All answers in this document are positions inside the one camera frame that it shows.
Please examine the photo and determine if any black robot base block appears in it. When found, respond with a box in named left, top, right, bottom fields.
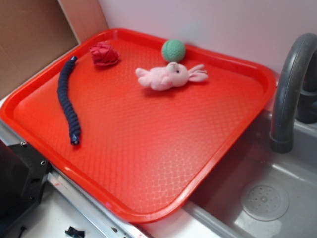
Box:
left=0, top=141, right=51, bottom=238

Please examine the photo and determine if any grey plastic sink basin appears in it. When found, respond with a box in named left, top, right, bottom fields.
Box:
left=184, top=111, right=317, bottom=238

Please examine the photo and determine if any brown cardboard panel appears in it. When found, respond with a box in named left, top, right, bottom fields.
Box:
left=0, top=0, right=108, bottom=98

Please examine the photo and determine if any red plastic tray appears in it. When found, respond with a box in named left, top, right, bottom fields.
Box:
left=0, top=29, right=276, bottom=223

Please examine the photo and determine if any black tape scrap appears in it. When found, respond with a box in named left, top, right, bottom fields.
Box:
left=65, top=226, right=85, bottom=238

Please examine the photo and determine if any aluminium rail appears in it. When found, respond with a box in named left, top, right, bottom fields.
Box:
left=47, top=169, right=149, bottom=238

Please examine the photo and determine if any green knitted ball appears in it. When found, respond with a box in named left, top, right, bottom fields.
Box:
left=161, top=39, right=186, bottom=62

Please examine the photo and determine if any sink drain strainer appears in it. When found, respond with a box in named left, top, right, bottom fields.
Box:
left=240, top=180, right=289, bottom=222

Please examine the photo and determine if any red crumpled cloth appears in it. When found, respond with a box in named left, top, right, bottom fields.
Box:
left=89, top=41, right=120, bottom=67

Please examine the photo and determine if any grey toy faucet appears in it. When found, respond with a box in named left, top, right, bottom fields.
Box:
left=270, top=33, right=317, bottom=153

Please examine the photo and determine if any pink plush bunny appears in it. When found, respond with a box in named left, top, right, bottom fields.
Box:
left=135, top=62, right=208, bottom=91

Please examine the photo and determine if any dark blue braided rope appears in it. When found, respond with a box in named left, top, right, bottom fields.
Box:
left=56, top=55, right=81, bottom=146

